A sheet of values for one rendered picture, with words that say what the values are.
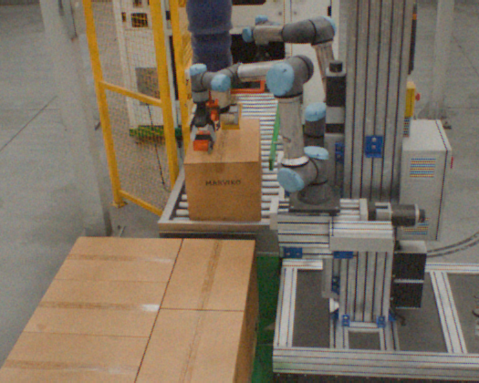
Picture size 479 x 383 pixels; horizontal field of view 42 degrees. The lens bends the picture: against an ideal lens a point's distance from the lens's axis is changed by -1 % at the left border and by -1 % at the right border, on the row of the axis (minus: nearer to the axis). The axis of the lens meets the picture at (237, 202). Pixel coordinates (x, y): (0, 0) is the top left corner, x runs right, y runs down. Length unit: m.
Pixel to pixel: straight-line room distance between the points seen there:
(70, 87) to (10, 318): 1.47
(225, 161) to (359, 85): 0.95
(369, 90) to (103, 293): 1.57
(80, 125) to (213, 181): 1.15
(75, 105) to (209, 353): 2.02
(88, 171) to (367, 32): 2.30
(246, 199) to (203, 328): 0.89
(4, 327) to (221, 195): 1.54
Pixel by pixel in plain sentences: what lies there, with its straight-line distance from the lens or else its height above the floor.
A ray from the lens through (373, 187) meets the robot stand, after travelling 2.94.
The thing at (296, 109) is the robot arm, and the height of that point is 1.50.
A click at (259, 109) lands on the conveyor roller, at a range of 5.12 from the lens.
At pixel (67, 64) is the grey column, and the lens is 4.08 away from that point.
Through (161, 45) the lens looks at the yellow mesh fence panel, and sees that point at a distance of 3.93.
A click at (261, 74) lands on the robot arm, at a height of 1.57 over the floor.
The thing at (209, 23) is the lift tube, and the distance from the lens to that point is 3.24.
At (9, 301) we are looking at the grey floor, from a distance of 4.24.
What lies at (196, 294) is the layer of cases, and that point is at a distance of 3.07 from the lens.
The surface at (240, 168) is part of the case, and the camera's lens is 3.36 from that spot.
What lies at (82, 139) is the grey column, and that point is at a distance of 4.24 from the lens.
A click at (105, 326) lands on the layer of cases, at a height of 0.54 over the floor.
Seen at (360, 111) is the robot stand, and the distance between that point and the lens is 2.78.
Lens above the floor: 2.42
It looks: 30 degrees down
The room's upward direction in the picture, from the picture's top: 4 degrees counter-clockwise
